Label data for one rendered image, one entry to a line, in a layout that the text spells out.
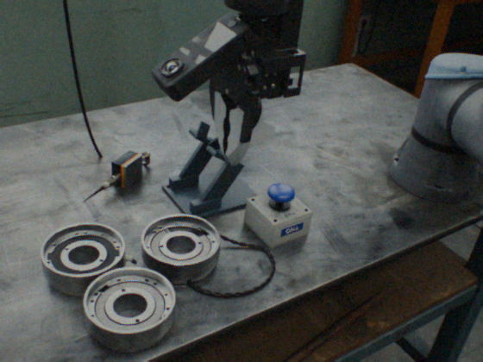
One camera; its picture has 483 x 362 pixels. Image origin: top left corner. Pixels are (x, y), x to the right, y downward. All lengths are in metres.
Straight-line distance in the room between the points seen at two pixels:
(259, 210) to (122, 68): 1.74
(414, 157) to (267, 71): 0.43
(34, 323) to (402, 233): 0.54
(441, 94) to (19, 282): 0.67
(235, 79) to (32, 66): 1.77
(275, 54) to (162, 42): 1.90
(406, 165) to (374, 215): 0.13
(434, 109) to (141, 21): 1.69
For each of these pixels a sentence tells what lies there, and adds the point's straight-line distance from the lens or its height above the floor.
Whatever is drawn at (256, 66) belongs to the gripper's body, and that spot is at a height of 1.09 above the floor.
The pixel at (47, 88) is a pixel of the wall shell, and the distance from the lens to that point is 2.40.
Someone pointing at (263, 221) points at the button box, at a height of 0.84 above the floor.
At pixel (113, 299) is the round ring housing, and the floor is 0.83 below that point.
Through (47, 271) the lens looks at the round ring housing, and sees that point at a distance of 0.73.
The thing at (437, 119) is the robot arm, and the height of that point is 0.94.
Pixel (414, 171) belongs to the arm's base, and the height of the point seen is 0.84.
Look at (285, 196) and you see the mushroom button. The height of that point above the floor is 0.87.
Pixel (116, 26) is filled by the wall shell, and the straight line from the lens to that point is 2.41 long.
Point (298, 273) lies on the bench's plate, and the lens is 0.78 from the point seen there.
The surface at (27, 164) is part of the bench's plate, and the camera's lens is 1.00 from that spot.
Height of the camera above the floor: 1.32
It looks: 33 degrees down
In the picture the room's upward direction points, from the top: 6 degrees clockwise
